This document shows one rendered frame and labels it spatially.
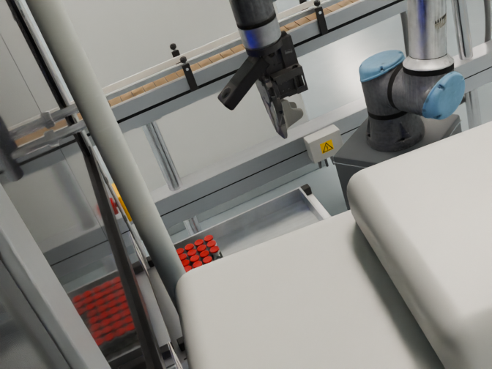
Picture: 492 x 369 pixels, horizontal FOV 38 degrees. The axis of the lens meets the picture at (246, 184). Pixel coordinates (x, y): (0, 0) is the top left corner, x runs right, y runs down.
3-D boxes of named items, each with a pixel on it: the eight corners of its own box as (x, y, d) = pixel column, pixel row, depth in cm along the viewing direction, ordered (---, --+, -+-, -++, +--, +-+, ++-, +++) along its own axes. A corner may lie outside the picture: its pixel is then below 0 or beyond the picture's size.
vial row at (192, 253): (212, 312, 140) (205, 295, 138) (189, 261, 155) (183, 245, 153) (222, 307, 141) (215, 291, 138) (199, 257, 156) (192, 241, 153)
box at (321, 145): (314, 164, 249) (308, 143, 244) (309, 158, 253) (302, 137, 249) (345, 150, 251) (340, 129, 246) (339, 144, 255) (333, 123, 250)
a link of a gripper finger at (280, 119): (288, 126, 140) (277, 87, 135) (281, 129, 139) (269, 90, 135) (280, 116, 144) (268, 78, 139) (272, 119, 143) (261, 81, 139)
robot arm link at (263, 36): (244, 34, 129) (230, 22, 135) (251, 56, 131) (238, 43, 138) (282, 18, 130) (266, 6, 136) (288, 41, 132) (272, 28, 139)
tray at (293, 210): (195, 336, 137) (189, 323, 135) (165, 261, 158) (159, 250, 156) (353, 261, 141) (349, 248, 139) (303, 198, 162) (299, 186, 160)
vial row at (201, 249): (222, 307, 141) (215, 290, 138) (199, 257, 156) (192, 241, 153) (233, 302, 141) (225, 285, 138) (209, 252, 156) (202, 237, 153)
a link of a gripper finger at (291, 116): (311, 134, 144) (300, 95, 139) (285, 146, 143) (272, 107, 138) (305, 128, 147) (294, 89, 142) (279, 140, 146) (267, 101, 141)
